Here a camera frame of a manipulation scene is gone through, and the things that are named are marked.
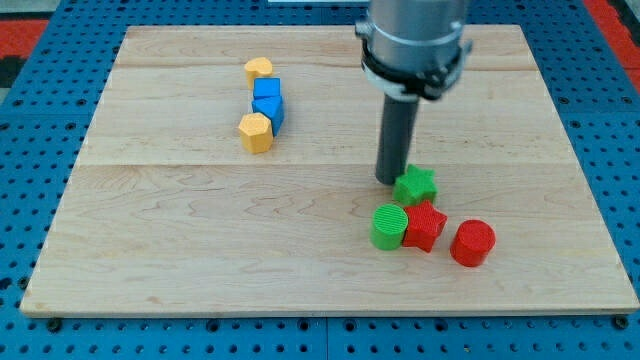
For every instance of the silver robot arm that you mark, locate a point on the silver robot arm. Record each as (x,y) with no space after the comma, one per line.
(412,49)

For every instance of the yellow hexagon block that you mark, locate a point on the yellow hexagon block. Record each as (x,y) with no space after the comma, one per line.
(256,133)

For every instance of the green circle block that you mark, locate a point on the green circle block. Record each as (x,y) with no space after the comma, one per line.
(388,227)

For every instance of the red circle block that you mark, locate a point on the red circle block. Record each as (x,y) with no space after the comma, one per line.
(473,241)

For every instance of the blue triangle block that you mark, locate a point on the blue triangle block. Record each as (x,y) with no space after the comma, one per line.
(273,109)

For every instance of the green star block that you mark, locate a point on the green star block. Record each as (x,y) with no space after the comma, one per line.
(415,186)

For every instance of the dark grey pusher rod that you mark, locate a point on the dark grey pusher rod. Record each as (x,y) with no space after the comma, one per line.
(397,124)

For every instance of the blue square block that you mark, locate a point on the blue square block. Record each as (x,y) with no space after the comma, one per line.
(266,87)

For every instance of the red star block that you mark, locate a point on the red star block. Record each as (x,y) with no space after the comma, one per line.
(425,225)

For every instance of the yellow heart block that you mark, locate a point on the yellow heart block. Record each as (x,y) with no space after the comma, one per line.
(259,67)

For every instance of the wooden board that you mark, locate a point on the wooden board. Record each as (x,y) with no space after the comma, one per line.
(167,215)

